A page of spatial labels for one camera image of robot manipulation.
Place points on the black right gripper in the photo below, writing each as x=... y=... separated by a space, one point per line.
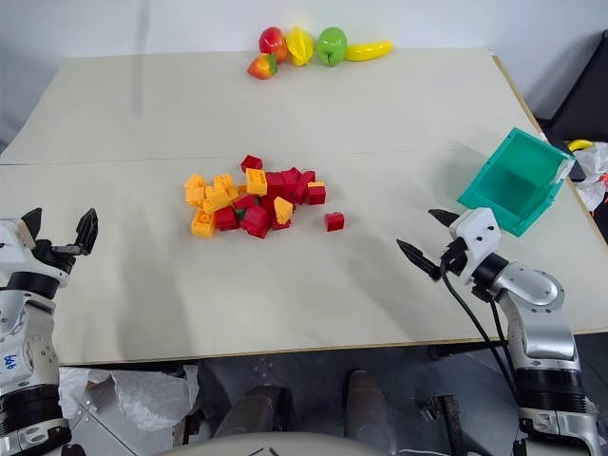
x=453 y=256

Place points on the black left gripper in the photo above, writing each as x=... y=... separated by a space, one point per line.
x=54 y=259

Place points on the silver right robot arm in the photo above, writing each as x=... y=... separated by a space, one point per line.
x=541 y=332

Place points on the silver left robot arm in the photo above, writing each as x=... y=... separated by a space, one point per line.
x=24 y=342

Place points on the teal plastic bin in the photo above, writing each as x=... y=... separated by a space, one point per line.
x=513 y=190

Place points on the red toy block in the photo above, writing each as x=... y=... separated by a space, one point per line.
x=308 y=176
x=300 y=194
x=280 y=225
x=227 y=219
x=275 y=184
x=252 y=163
x=256 y=222
x=317 y=195
x=334 y=222
x=291 y=179

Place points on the yellow plastic piece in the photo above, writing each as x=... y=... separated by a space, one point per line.
x=283 y=210

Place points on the white plastic bag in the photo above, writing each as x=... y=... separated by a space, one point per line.
x=594 y=176

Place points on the yellow round object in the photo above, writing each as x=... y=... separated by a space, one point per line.
x=578 y=144

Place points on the clear plastic wrap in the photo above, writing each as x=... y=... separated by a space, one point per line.
x=138 y=399

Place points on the yellow toy banana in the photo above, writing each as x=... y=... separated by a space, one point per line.
x=368 y=51

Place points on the black chair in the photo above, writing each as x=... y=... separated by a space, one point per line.
x=577 y=81

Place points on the green toy apple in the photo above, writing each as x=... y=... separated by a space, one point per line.
x=332 y=45

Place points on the yellow toy starfruit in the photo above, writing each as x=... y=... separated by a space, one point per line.
x=299 y=47

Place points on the red orange toy strawberry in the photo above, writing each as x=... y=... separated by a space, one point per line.
x=261 y=67

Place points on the pale robot torso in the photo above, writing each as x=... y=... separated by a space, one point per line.
x=304 y=446

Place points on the red toy apple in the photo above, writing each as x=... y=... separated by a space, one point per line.
x=273 y=43

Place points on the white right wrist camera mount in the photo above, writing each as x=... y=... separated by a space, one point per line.
x=477 y=235

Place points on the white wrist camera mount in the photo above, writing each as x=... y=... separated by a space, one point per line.
x=12 y=247
x=477 y=235

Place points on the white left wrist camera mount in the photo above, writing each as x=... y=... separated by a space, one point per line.
x=12 y=247

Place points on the rusty metal bracket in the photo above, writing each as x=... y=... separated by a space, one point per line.
x=444 y=418

